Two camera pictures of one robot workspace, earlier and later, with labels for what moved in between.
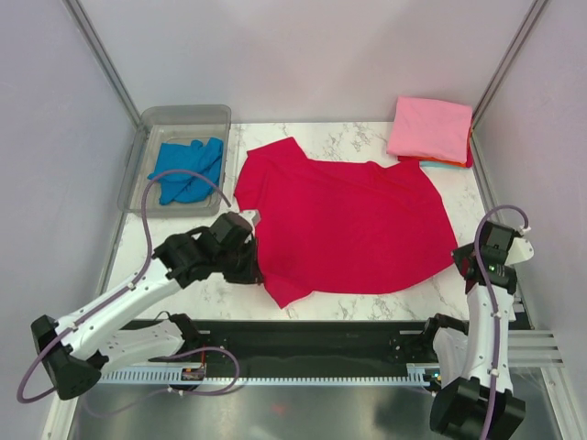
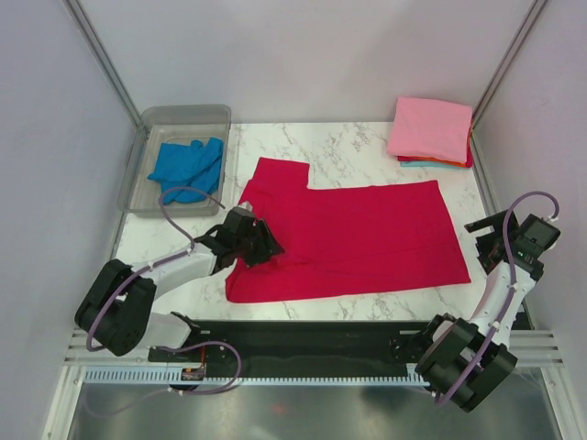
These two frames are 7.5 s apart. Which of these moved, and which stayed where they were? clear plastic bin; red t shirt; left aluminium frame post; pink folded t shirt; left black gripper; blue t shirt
Moved: left black gripper; red t shirt
Stayed: left aluminium frame post; clear plastic bin; blue t shirt; pink folded t shirt
